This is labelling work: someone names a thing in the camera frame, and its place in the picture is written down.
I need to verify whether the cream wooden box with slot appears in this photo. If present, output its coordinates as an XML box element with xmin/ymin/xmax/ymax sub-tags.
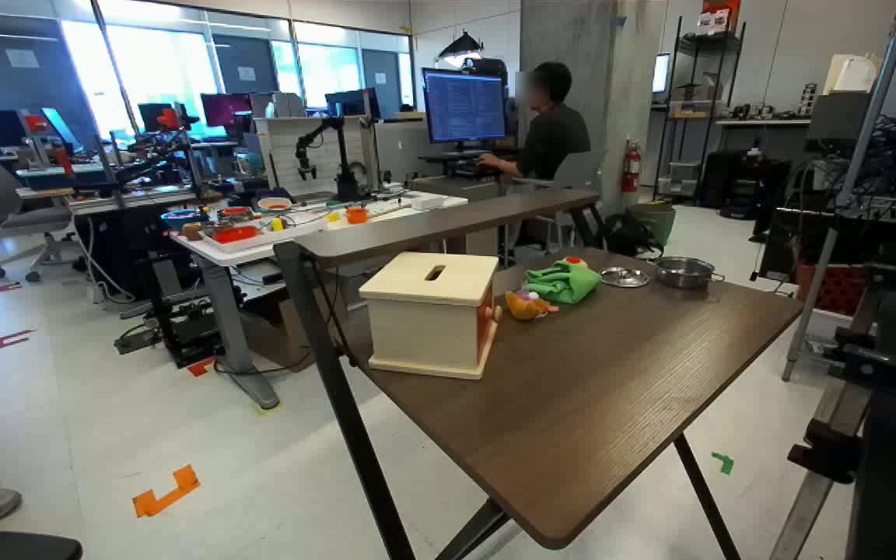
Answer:
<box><xmin>353</xmin><ymin>250</ymin><xmax>505</xmax><ymax>384</ymax></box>

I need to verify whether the orange toy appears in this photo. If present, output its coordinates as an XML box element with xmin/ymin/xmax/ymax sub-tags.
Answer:
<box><xmin>496</xmin><ymin>288</ymin><xmax>564</xmax><ymax>324</ymax></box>

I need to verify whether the green cloth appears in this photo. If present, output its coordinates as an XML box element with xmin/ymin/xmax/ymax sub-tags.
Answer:
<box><xmin>518</xmin><ymin>255</ymin><xmax>602</xmax><ymax>311</ymax></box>

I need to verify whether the large computer monitor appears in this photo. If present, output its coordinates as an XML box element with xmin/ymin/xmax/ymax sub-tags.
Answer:
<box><xmin>419</xmin><ymin>64</ymin><xmax>511</xmax><ymax>150</ymax></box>

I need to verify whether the silver metal lid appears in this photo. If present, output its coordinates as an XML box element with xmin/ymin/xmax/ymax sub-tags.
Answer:
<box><xmin>596</xmin><ymin>261</ymin><xmax>659</xmax><ymax>291</ymax></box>

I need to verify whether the seated person in dark shirt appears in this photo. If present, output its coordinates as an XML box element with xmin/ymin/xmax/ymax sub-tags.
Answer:
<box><xmin>475</xmin><ymin>60</ymin><xmax>594</xmax><ymax>188</ymax></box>

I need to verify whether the white desk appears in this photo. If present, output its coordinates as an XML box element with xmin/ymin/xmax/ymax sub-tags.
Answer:
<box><xmin>163</xmin><ymin>185</ymin><xmax>468</xmax><ymax>414</ymax></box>

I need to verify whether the red fire extinguisher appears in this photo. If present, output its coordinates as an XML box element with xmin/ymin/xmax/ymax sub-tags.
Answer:
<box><xmin>618</xmin><ymin>136</ymin><xmax>643</xmax><ymax>196</ymax></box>

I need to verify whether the green bin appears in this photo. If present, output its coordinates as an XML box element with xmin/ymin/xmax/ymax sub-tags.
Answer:
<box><xmin>602</xmin><ymin>200</ymin><xmax>679</xmax><ymax>259</ymax></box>

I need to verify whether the silver metal pot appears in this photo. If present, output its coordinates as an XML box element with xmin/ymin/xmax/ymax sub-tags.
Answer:
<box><xmin>652</xmin><ymin>255</ymin><xmax>719</xmax><ymax>299</ymax></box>

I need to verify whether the metal shelf rack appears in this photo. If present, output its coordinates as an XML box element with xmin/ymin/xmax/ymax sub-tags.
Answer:
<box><xmin>652</xmin><ymin>11</ymin><xmax>748</xmax><ymax>200</ymax></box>

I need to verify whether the white box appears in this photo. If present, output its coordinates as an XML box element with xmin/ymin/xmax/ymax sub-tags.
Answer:
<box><xmin>822</xmin><ymin>54</ymin><xmax>880</xmax><ymax>99</ymax></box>

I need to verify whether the black table frame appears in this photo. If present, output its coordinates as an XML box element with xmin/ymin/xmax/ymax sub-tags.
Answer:
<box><xmin>274</xmin><ymin>242</ymin><xmax>746</xmax><ymax>560</ymax></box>

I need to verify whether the aluminium frame pole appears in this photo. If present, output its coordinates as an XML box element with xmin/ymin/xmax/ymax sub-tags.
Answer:
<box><xmin>776</xmin><ymin>0</ymin><xmax>896</xmax><ymax>386</ymax></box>

